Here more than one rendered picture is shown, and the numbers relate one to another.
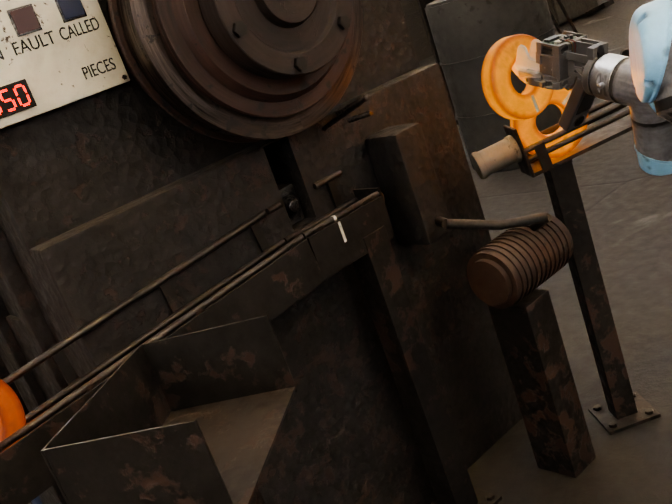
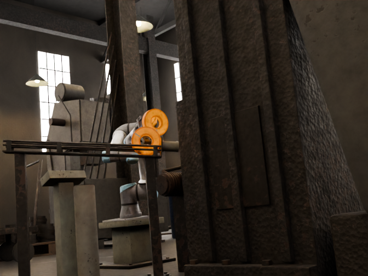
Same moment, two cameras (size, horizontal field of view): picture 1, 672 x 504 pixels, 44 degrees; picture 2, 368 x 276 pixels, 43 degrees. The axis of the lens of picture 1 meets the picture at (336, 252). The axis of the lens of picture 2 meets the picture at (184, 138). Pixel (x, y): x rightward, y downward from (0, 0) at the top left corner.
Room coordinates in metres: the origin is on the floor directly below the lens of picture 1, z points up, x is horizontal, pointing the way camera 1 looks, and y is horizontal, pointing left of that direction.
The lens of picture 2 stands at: (4.15, -0.67, 0.30)
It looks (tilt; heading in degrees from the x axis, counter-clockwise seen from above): 9 degrees up; 171
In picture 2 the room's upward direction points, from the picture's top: 5 degrees counter-clockwise
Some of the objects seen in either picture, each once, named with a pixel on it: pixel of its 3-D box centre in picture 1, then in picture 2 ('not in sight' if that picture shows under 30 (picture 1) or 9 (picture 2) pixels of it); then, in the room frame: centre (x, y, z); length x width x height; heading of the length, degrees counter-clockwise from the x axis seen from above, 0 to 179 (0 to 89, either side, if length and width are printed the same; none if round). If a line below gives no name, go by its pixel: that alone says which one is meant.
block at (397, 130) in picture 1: (407, 185); not in sight; (1.64, -0.18, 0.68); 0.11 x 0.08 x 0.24; 36
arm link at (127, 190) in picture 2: not in sight; (129, 193); (0.85, -0.59, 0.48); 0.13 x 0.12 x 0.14; 77
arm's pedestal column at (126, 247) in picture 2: not in sight; (132, 245); (0.84, -0.59, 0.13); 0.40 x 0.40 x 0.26; 37
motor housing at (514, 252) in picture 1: (545, 346); (179, 221); (1.58, -0.35, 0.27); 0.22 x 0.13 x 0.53; 126
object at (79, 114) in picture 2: not in sight; (86, 159); (-4.24, -1.17, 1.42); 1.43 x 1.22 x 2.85; 41
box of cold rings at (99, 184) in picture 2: not in sight; (109, 211); (-2.17, -0.79, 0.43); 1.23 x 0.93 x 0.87; 124
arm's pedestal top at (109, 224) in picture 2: not in sight; (131, 222); (0.84, -0.59, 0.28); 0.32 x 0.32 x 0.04; 37
